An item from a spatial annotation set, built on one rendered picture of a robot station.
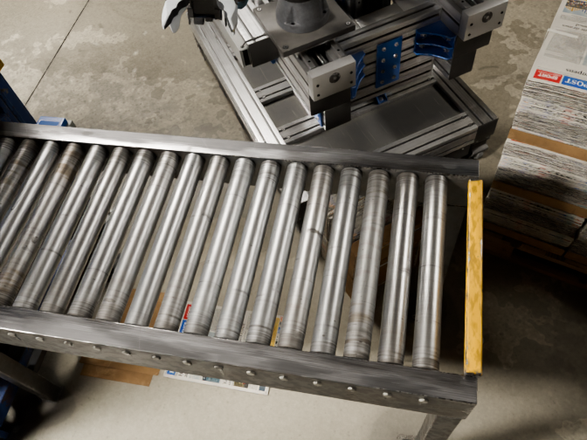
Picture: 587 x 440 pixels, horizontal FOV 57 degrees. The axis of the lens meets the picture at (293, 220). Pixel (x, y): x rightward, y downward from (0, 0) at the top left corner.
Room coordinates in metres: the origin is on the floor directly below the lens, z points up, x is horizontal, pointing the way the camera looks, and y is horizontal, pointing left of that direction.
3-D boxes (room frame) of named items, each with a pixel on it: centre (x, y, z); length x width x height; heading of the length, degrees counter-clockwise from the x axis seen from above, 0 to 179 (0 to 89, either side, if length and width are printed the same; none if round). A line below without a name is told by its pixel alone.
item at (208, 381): (0.70, 0.31, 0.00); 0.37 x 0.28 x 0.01; 71
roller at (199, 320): (0.64, 0.16, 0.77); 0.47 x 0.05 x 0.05; 161
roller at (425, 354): (0.49, -0.27, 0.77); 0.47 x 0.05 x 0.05; 161
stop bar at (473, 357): (0.45, -0.34, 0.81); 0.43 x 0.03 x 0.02; 161
